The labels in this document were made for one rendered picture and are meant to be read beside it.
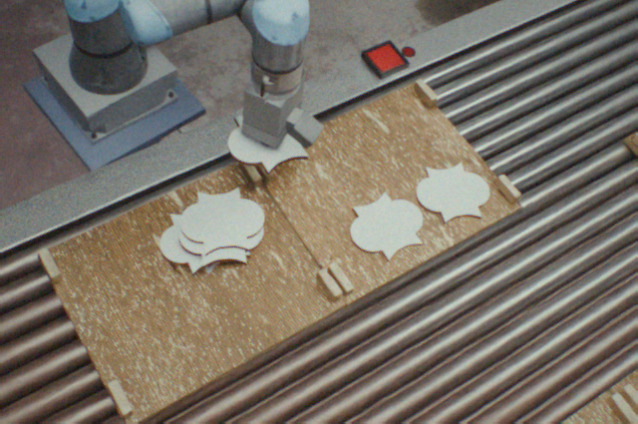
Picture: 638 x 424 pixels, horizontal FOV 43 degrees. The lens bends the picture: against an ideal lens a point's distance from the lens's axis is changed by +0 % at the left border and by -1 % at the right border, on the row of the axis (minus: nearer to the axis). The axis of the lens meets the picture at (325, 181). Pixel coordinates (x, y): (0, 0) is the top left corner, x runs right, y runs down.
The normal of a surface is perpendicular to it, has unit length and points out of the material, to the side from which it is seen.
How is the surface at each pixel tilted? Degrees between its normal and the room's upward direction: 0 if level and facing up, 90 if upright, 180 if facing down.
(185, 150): 0
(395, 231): 0
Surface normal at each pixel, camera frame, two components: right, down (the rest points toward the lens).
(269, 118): -0.43, 0.72
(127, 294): 0.11, -0.55
